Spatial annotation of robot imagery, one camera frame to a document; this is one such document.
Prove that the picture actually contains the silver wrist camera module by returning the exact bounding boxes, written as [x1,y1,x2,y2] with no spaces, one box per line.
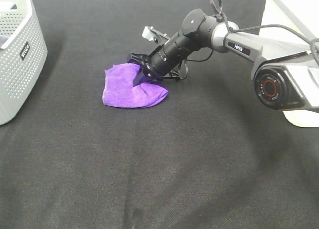
[142,26,170,44]

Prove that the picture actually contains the grey perforated plastic basket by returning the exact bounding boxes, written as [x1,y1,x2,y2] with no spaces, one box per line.
[0,0,47,125]

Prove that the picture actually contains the purple microfiber towel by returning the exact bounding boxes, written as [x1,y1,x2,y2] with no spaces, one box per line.
[102,63,168,108]

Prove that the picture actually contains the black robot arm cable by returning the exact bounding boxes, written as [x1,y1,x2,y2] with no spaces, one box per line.
[178,0,319,80]

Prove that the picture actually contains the black table cover cloth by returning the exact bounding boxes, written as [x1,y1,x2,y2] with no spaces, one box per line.
[0,0,319,229]

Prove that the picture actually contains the cream white plastic bin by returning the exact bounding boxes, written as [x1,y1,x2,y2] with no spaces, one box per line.
[259,0,319,128]

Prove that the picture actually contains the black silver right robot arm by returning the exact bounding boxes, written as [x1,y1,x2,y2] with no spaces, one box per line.
[128,9,319,111]

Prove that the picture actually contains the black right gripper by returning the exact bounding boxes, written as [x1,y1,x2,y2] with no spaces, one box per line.
[127,53,181,87]

